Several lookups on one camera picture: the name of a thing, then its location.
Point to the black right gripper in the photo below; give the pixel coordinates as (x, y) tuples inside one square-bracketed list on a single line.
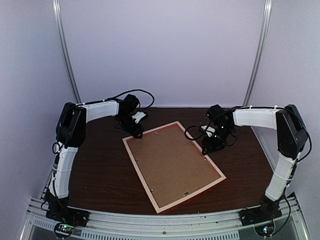
[(211, 146)]

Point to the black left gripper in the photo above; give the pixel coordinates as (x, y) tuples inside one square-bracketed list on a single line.
[(135, 131)]

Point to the brown backing board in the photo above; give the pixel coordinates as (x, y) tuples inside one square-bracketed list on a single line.
[(172, 165)]

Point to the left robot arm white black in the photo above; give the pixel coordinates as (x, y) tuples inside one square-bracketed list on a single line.
[(71, 134)]

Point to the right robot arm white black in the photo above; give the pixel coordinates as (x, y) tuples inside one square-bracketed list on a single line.
[(291, 134)]

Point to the right round led board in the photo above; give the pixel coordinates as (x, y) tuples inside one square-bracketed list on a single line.
[(265, 230)]

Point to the round led board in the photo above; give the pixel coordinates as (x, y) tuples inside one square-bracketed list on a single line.
[(63, 230), (265, 230)]

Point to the left round led board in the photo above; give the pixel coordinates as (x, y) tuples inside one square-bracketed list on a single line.
[(63, 230)]

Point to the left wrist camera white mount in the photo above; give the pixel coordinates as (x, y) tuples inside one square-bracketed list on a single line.
[(139, 116)]

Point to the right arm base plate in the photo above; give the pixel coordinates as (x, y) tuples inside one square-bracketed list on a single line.
[(252, 216)]

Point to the aluminium front rail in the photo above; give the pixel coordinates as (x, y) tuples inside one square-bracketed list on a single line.
[(224, 225)]

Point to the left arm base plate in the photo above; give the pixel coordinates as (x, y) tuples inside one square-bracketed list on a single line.
[(70, 216)]

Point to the left aluminium corner post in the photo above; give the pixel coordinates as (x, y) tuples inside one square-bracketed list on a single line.
[(56, 5)]

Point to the aluminium corner post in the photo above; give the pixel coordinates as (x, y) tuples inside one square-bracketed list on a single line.
[(56, 5), (263, 35)]

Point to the right aluminium corner post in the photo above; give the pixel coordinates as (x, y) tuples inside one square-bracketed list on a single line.
[(263, 35)]

